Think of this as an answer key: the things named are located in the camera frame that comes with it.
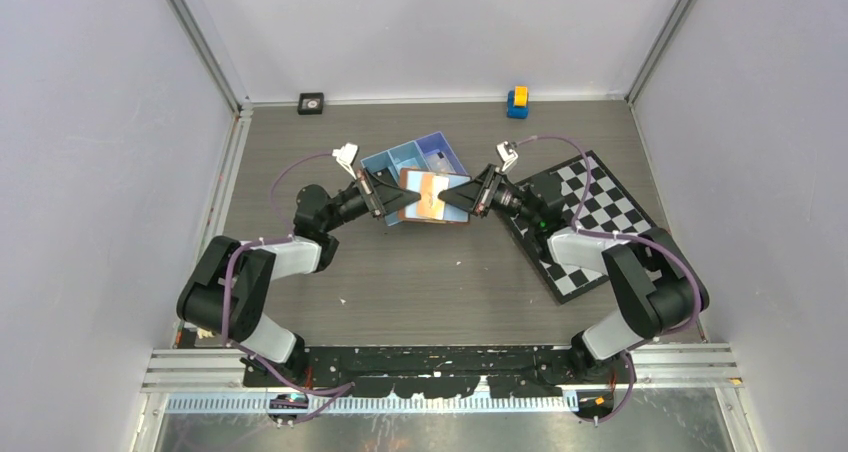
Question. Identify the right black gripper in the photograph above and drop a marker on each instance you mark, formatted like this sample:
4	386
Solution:
464	197

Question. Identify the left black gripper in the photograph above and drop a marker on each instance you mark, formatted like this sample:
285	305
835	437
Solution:
373	203

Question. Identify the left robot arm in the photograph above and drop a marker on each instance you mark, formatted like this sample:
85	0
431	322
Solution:
227	291

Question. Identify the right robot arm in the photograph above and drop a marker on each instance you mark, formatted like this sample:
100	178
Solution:
655	288

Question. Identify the white item in box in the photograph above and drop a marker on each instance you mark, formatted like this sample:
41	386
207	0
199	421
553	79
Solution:
443	162

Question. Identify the blue three-compartment organizer box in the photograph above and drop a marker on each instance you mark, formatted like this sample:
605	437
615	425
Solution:
406	164

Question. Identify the blue yellow toy block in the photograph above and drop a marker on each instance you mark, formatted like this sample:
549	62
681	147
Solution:
518	103

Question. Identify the black white checkerboard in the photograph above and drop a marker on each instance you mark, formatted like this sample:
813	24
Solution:
609	207

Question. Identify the small black square object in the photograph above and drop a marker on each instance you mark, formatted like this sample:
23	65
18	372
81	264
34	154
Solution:
310	103

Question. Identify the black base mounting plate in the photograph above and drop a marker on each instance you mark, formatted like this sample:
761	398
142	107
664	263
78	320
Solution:
438	372

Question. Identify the small beige peg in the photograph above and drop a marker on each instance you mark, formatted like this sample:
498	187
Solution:
202	334

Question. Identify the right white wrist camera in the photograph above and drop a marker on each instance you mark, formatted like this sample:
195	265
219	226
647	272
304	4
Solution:
508	155

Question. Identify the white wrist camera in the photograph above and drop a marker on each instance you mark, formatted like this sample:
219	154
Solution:
345	157
508	155

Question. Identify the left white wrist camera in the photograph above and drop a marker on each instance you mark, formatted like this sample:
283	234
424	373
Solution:
345	157

